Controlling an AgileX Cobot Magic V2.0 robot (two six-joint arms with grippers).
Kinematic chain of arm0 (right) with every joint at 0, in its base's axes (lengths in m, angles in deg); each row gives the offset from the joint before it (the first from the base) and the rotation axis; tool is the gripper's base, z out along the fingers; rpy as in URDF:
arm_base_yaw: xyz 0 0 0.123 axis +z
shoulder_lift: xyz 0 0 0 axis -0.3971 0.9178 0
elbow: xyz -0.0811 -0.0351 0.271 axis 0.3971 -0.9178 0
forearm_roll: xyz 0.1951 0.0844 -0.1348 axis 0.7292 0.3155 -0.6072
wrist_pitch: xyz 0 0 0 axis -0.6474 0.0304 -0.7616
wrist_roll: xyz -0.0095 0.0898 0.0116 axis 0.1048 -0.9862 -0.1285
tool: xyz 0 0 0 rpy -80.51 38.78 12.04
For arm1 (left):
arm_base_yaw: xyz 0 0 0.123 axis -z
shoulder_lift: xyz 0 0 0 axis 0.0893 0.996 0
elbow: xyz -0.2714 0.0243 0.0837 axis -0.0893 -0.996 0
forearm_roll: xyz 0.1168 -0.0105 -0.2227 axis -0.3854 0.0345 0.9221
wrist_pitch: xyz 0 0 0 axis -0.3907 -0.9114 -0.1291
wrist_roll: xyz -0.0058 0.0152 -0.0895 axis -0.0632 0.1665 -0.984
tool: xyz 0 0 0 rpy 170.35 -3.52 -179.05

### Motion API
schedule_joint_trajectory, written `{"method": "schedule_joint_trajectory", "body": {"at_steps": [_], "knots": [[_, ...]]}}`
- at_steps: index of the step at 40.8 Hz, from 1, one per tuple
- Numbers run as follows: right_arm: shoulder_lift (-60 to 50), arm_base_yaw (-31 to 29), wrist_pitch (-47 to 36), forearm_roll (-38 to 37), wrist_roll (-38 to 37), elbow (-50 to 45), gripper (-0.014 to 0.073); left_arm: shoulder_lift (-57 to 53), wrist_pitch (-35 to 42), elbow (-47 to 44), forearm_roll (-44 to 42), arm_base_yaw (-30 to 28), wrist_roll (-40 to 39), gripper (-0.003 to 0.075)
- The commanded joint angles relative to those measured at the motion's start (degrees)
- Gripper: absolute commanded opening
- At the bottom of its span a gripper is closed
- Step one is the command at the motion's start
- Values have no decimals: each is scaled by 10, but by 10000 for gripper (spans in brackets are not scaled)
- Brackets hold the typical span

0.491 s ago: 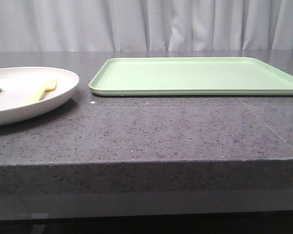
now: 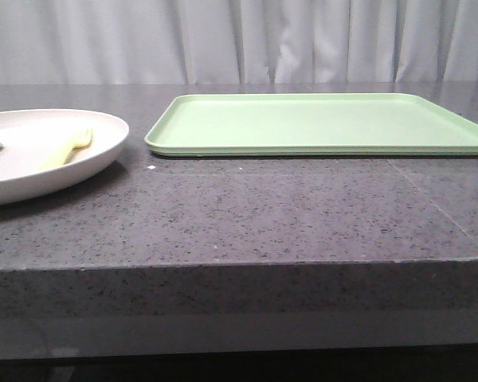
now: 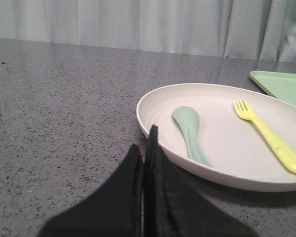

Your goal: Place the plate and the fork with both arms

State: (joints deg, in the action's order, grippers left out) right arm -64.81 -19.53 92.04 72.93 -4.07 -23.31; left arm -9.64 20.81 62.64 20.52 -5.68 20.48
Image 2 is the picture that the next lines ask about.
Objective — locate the yellow plastic fork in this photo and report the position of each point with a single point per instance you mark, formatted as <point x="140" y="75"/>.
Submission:
<point x="63" y="148"/>

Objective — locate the beige round plate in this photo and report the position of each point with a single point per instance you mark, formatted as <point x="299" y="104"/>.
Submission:
<point x="28" y="136"/>

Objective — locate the light green plastic tray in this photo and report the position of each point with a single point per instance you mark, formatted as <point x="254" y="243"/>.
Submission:
<point x="310" y="124"/>

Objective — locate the white pleated curtain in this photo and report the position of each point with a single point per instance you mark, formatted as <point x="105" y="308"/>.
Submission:
<point x="237" y="42"/>

